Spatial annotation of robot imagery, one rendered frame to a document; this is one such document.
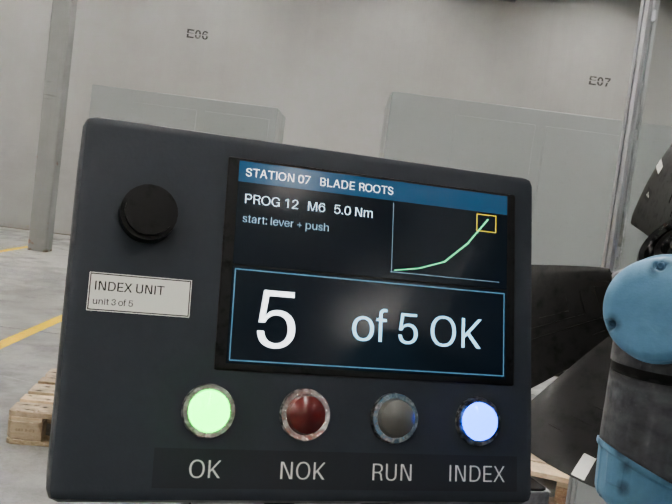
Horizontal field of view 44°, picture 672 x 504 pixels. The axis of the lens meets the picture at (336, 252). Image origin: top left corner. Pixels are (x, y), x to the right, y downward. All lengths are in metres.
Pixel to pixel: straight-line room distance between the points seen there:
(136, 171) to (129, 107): 7.91
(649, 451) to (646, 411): 0.03
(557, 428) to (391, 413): 0.66
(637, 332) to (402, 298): 0.22
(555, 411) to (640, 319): 0.50
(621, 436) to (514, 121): 6.03
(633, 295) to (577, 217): 6.11
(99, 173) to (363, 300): 0.15
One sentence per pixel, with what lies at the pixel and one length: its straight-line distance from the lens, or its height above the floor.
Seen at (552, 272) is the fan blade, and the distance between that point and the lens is 1.36.
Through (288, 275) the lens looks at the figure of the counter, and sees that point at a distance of 0.44.
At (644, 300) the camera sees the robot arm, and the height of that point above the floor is 1.18.
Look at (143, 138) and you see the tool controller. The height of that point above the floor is 1.25.
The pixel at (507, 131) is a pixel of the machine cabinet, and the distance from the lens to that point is 6.62.
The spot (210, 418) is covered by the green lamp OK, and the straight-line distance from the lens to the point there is 0.42.
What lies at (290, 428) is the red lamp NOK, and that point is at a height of 1.11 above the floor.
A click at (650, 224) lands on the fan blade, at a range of 1.50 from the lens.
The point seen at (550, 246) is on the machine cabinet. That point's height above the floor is 1.02.
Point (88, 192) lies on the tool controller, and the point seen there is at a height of 1.22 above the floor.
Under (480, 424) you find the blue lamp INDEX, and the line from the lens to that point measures 0.47.
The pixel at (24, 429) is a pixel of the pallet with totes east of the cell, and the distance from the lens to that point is 3.83.
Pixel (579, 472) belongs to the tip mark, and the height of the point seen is 0.94.
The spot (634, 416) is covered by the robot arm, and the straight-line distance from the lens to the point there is 0.65.
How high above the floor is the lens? 1.23
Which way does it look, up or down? 4 degrees down
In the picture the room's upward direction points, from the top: 7 degrees clockwise
